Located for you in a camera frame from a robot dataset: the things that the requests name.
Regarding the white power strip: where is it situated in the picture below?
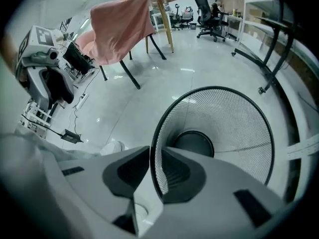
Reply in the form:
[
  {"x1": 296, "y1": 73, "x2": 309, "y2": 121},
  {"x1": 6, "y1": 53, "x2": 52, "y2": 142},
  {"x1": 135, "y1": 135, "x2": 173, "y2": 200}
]
[{"x1": 74, "y1": 93, "x2": 90, "y2": 110}]

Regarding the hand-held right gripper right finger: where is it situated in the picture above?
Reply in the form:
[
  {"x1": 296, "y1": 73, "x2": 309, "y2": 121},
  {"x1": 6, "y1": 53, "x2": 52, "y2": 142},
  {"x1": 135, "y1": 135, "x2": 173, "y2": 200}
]
[{"x1": 161, "y1": 146, "x2": 298, "y2": 237}]

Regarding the white wire rack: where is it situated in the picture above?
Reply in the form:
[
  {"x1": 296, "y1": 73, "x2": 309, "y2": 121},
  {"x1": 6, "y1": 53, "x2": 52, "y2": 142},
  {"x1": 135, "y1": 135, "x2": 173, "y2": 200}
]
[{"x1": 19, "y1": 100, "x2": 53, "y2": 134}]

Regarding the black round bucket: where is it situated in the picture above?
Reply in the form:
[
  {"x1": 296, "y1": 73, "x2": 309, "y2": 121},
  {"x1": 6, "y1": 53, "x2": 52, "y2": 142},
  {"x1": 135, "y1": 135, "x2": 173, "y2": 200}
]
[{"x1": 150, "y1": 85, "x2": 276, "y2": 197}]

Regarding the thin black cable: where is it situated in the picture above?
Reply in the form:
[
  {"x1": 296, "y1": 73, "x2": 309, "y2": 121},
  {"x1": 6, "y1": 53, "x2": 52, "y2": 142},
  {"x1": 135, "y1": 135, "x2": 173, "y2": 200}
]
[{"x1": 72, "y1": 103, "x2": 83, "y2": 134}]

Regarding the person's right leg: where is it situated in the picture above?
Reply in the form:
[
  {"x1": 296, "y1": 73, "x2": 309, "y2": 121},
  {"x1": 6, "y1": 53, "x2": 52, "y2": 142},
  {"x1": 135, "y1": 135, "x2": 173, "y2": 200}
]
[{"x1": 0, "y1": 127, "x2": 102, "y2": 175}]

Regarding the white desk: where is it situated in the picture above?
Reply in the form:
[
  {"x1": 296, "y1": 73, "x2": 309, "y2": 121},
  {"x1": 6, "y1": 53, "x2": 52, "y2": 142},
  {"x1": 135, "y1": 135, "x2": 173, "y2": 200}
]
[{"x1": 218, "y1": 10, "x2": 244, "y2": 41}]

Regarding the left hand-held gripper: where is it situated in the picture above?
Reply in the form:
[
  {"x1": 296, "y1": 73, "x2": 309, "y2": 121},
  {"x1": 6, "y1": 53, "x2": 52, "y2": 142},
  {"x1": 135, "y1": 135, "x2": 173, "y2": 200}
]
[{"x1": 15, "y1": 25, "x2": 76, "y2": 111}]

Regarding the person's right white shoe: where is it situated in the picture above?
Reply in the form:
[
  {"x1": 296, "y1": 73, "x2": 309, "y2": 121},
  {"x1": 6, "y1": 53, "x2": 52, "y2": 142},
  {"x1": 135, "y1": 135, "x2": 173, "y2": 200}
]
[{"x1": 99, "y1": 140, "x2": 126, "y2": 157}]

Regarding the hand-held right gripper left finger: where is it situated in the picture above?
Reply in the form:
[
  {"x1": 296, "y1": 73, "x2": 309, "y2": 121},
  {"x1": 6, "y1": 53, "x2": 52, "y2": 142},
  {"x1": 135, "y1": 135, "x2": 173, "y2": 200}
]
[{"x1": 57, "y1": 145, "x2": 151, "y2": 224}]

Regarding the black power adapter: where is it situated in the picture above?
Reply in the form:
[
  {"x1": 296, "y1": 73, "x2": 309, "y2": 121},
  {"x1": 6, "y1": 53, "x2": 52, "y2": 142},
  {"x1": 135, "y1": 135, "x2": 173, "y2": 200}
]
[{"x1": 60, "y1": 128, "x2": 85, "y2": 144}]

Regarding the round wooden table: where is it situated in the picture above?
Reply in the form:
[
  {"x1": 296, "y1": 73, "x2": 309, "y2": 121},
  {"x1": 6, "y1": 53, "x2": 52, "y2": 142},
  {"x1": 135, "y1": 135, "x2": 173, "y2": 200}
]
[{"x1": 145, "y1": 0, "x2": 180, "y2": 54}]

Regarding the pink cushioned armchair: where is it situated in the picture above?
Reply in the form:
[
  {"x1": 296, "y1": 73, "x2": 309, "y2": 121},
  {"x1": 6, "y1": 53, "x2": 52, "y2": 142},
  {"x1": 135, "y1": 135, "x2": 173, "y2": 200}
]
[{"x1": 74, "y1": 0, "x2": 167, "y2": 90}]

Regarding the person's left forearm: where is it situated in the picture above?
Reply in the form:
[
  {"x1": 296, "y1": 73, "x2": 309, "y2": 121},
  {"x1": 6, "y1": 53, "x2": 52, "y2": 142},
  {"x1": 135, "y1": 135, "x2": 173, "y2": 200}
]
[{"x1": 0, "y1": 35, "x2": 20, "y2": 77}]

